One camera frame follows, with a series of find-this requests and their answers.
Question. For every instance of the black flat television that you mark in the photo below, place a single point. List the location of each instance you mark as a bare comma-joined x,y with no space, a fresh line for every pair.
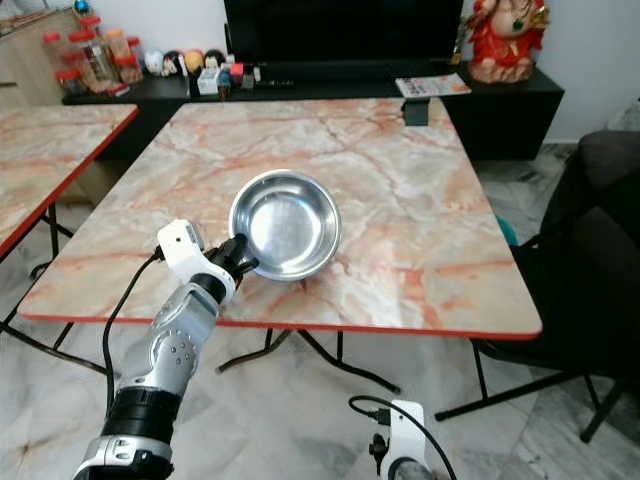
340,30

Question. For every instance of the small red-lidded clear jar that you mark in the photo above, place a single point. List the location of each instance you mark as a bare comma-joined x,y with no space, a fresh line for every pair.
132,66
54,52

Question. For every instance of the red-lidded jar with orange snacks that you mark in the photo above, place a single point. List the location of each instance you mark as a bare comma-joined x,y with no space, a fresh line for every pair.
119,50

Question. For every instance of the small white box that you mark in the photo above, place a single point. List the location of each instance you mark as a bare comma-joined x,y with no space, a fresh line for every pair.
208,83

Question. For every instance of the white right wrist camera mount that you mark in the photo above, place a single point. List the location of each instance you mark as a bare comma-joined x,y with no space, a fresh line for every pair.
406,432

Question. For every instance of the small white figurine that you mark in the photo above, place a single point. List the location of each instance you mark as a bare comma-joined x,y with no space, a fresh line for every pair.
153,64

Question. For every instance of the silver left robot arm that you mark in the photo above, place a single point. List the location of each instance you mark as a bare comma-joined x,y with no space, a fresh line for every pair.
165,360

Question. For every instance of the round stainless steel bowl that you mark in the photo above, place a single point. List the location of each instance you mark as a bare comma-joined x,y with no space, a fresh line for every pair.
287,225

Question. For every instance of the small black box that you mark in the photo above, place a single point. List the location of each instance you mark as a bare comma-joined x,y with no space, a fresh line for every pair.
416,112

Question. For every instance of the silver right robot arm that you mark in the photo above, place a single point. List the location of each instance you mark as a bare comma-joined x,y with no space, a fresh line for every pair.
412,474

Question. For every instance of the blue ball ornament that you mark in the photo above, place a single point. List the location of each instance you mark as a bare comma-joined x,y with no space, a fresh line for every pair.
82,9

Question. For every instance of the large red-lidded clear jar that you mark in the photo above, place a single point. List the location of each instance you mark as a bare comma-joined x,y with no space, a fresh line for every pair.
91,62

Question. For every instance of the printed magazine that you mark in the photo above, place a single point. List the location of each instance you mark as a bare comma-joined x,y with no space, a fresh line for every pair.
432,86

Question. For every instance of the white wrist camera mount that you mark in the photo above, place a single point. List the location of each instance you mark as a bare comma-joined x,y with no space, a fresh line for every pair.
406,432
182,250

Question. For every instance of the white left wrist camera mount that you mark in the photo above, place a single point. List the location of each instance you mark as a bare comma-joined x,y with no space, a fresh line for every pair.
182,250

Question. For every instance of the small yellow figurine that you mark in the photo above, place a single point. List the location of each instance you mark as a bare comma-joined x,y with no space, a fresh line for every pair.
193,61

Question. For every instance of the black television console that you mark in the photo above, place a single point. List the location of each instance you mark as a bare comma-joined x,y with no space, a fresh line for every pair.
510,115

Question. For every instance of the light wooden cabinet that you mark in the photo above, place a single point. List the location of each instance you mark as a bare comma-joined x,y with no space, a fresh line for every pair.
30,65

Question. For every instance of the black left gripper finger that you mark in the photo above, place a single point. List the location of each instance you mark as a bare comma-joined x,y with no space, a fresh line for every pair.
248,267
239,243

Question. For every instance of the red and gold statue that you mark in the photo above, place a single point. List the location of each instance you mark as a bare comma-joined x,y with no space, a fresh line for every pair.
507,40

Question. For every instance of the marble-print red-edged folding table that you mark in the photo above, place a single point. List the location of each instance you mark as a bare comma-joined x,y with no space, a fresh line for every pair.
410,240
50,150

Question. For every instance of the black chair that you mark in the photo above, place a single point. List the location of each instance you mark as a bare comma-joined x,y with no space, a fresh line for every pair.
590,270

